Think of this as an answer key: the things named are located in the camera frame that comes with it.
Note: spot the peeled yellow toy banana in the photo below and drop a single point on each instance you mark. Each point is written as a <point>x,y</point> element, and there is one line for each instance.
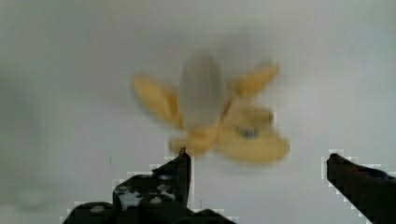
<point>217,113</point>

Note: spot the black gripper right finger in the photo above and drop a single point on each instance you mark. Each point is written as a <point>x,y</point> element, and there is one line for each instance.
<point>371,191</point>

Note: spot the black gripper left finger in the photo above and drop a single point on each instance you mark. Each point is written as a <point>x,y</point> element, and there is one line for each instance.
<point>158,198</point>

